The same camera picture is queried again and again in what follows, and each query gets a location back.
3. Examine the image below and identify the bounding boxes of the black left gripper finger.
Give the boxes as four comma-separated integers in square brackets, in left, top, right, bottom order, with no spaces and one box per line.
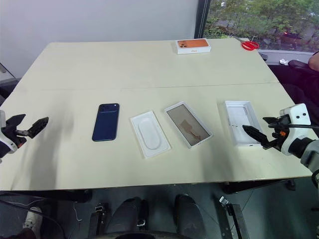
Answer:
[27,116,50,139]
[5,114,26,133]

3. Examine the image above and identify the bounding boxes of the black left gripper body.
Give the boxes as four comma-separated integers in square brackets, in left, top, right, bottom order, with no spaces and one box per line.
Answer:
[3,125,33,150]

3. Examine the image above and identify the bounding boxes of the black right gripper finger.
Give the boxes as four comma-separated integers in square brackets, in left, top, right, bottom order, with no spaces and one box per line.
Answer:
[242,124,272,150]
[262,116,283,128]

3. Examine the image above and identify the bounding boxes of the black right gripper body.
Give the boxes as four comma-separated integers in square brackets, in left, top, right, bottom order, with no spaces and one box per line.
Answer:
[268,115,292,151]

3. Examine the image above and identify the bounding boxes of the white phone box lid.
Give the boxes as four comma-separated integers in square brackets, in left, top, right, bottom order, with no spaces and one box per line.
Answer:
[224,100,264,148]

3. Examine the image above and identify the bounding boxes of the dark blue smartphone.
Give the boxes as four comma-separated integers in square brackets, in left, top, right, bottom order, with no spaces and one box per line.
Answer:
[91,102,121,143]

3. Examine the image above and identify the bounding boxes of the white cardboard insert tray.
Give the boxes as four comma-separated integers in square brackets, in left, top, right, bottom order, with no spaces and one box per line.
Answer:
[130,110,172,160]

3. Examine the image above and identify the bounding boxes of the orange print phone box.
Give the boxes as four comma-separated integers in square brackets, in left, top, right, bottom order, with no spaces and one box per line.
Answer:
[174,38,213,56]

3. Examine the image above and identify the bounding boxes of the white shoe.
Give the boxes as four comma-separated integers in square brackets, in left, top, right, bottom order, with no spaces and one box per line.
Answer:
[22,206,43,230]

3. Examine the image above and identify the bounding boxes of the black metal stand bar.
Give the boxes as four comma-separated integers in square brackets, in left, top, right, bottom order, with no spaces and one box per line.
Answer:
[218,196,249,239]

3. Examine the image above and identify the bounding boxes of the dark rounded leg shape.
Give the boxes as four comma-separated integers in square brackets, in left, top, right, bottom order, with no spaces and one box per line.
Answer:
[104,196,150,239]
[172,193,208,239]

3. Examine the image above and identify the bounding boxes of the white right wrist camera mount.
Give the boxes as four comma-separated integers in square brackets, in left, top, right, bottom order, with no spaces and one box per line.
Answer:
[279,103,312,157]

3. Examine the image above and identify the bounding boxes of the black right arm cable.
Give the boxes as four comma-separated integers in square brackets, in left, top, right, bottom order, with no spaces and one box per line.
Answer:
[268,123,319,130]

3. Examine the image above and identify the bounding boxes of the black table frame beam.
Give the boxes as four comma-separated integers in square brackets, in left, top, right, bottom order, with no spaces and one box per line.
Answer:
[0,189,94,203]
[221,179,297,195]

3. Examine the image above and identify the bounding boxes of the red handled scissors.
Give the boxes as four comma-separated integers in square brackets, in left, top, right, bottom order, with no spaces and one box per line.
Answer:
[234,36,260,52]

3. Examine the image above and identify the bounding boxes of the black window frame post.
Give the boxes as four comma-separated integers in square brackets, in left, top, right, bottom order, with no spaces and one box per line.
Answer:
[195,0,211,40]

